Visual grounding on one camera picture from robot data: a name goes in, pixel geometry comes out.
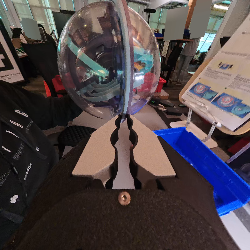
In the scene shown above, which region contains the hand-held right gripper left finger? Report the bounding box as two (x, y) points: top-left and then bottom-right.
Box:
(72, 115), (121, 185)

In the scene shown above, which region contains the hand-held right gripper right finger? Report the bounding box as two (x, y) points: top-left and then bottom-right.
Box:
(126, 115), (176, 185)

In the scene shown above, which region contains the blue plastic bin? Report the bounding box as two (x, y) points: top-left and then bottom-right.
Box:
(153, 127), (250, 216)

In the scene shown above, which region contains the clear plastic maze ball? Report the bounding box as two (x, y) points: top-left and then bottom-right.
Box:
(58, 0), (161, 119)

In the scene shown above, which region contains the person's left forearm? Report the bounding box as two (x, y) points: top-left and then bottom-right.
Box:
(0, 80), (82, 131)

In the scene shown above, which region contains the red plastic bin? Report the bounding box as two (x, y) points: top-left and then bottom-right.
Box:
(137, 72), (166, 93)

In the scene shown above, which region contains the black backpack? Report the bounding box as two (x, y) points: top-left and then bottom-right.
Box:
(0, 113), (59, 231)

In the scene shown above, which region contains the dark blue cardboard box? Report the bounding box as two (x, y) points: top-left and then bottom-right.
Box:
(227, 143), (250, 184)

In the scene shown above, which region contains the wooden instruction board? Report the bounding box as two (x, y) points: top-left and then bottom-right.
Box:
(179, 14), (250, 136)

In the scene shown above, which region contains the black-framed marker sign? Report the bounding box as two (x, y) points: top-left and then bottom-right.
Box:
(0, 20), (26, 84)

